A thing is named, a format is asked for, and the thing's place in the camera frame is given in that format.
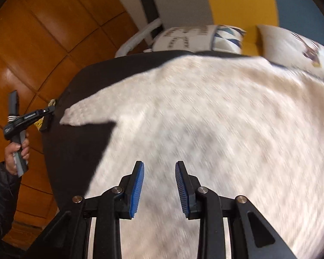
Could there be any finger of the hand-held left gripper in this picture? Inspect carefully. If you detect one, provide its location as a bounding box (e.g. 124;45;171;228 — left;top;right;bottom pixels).
39;105;56;132

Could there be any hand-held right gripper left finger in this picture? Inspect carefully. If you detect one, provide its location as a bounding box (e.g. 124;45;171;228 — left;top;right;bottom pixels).
27;160;145;259

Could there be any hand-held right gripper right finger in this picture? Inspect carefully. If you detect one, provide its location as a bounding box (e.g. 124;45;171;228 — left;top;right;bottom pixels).
175;160;297;259

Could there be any cream knit sweater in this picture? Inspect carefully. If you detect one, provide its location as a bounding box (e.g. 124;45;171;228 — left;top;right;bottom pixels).
60;55;324;259

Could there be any person's left forearm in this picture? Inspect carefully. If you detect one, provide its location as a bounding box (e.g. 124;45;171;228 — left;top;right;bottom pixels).
0;162;22;259

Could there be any person's left hand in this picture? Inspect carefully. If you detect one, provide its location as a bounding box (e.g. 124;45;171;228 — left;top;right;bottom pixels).
4;132;30;175

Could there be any geometric print cushion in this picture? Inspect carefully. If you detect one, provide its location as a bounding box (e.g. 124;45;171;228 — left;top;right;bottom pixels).
151;24;247;55

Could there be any deer print cushion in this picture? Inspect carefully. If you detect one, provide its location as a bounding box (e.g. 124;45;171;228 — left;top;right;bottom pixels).
256;24;324;87

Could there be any grey yellow blue sofa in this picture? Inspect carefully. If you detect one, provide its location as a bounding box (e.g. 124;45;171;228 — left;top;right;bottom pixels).
115;0;324;57

